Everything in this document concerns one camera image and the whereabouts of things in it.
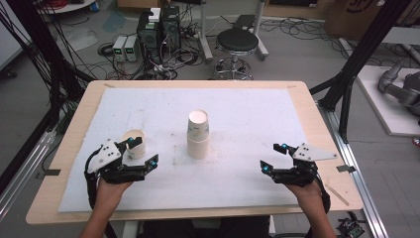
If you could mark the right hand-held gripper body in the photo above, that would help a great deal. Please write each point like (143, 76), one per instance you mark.
(307, 153)

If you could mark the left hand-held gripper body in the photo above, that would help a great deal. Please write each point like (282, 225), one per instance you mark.
(107, 155)

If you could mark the floral paper cup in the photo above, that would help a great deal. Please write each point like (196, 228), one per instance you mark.
(137, 152)

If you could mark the stack of white paper cups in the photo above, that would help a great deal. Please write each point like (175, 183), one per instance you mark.
(198, 139)

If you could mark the person's left hand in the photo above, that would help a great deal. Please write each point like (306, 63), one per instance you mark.
(110, 195)

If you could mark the person's right hand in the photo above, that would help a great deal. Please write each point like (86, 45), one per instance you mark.
(308, 195)

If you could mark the black tape piece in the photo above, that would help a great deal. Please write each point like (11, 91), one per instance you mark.
(52, 172)
(346, 168)

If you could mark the thin wooden stick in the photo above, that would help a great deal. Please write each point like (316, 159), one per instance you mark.
(336, 194)

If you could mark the white foam mat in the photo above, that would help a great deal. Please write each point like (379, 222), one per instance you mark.
(231, 109)

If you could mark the person's dark trousers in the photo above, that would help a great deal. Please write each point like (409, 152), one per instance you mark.
(204, 229)

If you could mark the green circuit board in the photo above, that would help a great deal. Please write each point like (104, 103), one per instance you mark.
(351, 228)

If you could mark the white platform board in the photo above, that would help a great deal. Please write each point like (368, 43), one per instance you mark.
(383, 109)

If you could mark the white power supply unit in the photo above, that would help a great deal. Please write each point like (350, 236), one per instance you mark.
(119, 48)
(131, 48)

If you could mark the black computer tower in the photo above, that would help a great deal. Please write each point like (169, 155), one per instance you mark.
(148, 39)
(171, 28)

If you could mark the black round stool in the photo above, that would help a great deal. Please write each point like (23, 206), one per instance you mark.
(237, 39)

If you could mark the white desk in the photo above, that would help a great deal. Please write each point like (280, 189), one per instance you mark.
(206, 43)

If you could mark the small white box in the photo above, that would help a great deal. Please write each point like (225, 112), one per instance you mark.
(154, 15)

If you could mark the black flat pad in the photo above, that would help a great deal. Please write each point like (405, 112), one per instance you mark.
(244, 21)

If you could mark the brown cardboard box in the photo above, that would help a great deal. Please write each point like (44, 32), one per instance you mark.
(353, 16)

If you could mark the aluminium rail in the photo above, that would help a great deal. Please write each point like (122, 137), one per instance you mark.
(26, 168)
(356, 172)

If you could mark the black frame post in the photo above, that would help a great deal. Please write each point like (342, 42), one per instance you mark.
(43, 49)
(363, 53)

